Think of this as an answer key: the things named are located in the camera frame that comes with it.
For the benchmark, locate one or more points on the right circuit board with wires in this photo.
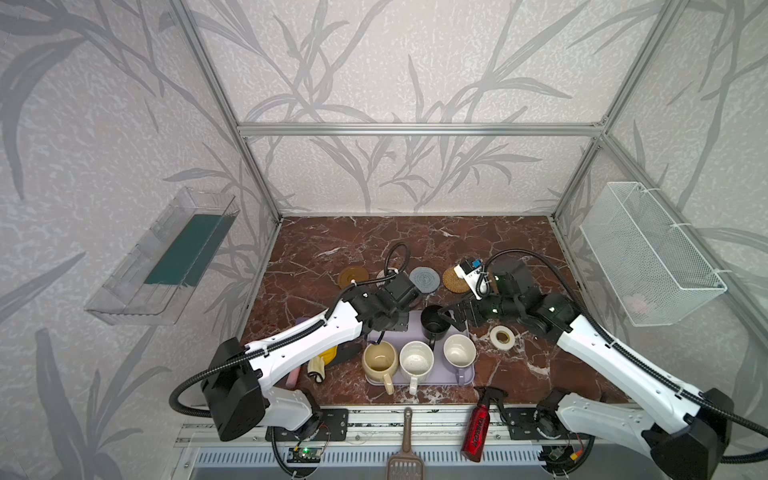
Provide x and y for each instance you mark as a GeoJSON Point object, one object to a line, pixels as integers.
{"type": "Point", "coordinates": [561, 455]}

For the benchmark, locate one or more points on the lavender plastic tray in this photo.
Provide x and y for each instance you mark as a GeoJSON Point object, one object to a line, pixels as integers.
{"type": "Point", "coordinates": [442, 374]}

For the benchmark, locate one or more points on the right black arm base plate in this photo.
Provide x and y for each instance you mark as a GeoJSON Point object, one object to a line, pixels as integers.
{"type": "Point", "coordinates": [531, 423]}

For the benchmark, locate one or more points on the clear plastic wall shelf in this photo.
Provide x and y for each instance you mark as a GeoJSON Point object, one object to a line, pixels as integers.
{"type": "Point", "coordinates": [124, 298]}

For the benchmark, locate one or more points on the purple pink spatula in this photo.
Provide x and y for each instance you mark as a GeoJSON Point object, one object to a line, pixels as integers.
{"type": "Point", "coordinates": [294, 375]}

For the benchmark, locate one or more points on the red spray bottle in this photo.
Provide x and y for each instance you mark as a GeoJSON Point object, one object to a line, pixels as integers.
{"type": "Point", "coordinates": [479, 422]}

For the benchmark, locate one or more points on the brown litter scoop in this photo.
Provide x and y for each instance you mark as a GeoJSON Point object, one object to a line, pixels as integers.
{"type": "Point", "coordinates": [406, 465]}

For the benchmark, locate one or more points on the grey blue round coaster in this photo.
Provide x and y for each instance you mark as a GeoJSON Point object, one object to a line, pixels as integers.
{"type": "Point", "coordinates": [425, 279]}

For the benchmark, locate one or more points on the black mug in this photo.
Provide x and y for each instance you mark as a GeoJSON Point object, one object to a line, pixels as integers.
{"type": "Point", "coordinates": [434, 325]}

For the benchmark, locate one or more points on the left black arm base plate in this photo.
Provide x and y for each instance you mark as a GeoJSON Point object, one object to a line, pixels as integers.
{"type": "Point", "coordinates": [329, 424]}

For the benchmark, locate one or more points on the brown wooden coaster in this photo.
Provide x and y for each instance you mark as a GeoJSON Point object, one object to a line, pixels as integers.
{"type": "Point", "coordinates": [352, 274]}

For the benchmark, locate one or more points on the yellow black work glove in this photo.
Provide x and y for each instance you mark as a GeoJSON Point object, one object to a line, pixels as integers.
{"type": "Point", "coordinates": [317, 367]}

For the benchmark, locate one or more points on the pink object in basket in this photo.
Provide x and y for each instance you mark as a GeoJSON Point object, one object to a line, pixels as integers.
{"type": "Point", "coordinates": [637, 304]}

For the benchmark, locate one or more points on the white mug front centre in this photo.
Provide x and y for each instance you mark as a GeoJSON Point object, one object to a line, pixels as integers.
{"type": "Point", "coordinates": [416, 361]}

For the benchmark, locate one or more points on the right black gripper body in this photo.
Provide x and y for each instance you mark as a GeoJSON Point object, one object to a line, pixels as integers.
{"type": "Point", "coordinates": [471, 308]}

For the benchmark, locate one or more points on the white tape roll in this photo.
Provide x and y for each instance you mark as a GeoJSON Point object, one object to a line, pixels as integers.
{"type": "Point", "coordinates": [502, 338]}

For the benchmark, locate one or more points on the green mat in shelf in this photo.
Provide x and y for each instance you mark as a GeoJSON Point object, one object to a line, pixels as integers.
{"type": "Point", "coordinates": [186, 260]}

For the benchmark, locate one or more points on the beige mug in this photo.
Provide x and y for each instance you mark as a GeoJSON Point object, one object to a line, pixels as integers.
{"type": "Point", "coordinates": [380, 363]}

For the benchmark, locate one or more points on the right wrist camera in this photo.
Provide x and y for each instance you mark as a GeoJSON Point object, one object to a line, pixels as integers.
{"type": "Point", "coordinates": [474, 274]}

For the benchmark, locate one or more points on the tan woven rattan coaster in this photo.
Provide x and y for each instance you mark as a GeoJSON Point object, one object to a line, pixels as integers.
{"type": "Point", "coordinates": [454, 282]}

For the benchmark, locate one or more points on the green lit circuit board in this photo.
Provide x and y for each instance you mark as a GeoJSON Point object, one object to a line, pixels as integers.
{"type": "Point", "coordinates": [305, 455]}

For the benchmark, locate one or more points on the white mug lavender handle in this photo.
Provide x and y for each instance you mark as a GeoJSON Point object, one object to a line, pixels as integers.
{"type": "Point", "coordinates": [460, 353]}

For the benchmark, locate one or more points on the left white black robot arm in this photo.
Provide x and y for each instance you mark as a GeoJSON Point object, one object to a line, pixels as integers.
{"type": "Point", "coordinates": [239, 391]}

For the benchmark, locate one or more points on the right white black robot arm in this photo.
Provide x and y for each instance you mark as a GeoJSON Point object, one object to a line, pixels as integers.
{"type": "Point", "coordinates": [685, 431]}

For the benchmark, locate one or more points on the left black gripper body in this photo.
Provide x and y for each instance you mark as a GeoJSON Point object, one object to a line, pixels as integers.
{"type": "Point", "coordinates": [395, 321]}

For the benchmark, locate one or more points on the white wire mesh basket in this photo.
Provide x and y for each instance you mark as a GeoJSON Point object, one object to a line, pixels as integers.
{"type": "Point", "coordinates": [641, 249]}

